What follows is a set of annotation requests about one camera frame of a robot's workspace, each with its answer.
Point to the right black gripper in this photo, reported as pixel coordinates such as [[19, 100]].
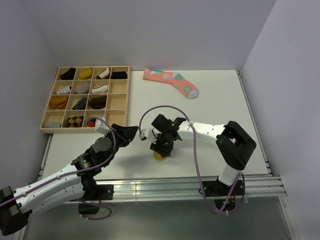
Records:
[[164, 152]]

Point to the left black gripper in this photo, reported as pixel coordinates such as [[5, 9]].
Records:
[[125, 134]]

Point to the tan yellow sock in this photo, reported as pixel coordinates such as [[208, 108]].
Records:
[[158, 157]]

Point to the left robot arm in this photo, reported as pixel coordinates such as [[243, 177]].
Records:
[[73, 182]]

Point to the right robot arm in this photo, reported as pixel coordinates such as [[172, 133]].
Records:
[[234, 143]]

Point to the rolled navy sock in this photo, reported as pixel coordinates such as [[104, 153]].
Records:
[[91, 123]]

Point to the rolled dark brown sock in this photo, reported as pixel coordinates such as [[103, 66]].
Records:
[[98, 102]]

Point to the rolled brown argyle sock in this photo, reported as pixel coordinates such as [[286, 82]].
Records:
[[74, 121]]

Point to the rolled black white striped sock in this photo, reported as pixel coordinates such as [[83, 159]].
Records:
[[81, 104]]

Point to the wooden compartment tray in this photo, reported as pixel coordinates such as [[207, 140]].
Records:
[[116, 108]]

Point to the rolled grey sock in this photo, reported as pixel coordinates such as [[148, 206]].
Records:
[[83, 89]]

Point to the pink patterned sock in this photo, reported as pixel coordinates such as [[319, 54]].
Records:
[[174, 79]]

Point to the rolled brown white sock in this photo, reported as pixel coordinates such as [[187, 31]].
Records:
[[103, 74]]

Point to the rolled mustard yellow sock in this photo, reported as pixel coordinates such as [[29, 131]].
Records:
[[86, 74]]

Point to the rolled orange sock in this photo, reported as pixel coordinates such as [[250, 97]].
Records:
[[58, 102]]

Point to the rolled light blue sock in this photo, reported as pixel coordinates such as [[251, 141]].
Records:
[[52, 124]]

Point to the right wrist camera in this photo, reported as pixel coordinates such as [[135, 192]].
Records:
[[148, 134]]

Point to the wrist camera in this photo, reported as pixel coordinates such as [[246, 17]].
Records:
[[100, 124], [148, 134]]

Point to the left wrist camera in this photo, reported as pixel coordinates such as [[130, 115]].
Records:
[[100, 124]]

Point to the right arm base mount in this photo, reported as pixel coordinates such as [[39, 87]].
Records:
[[232, 196]]

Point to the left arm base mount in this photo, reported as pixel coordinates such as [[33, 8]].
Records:
[[90, 204]]

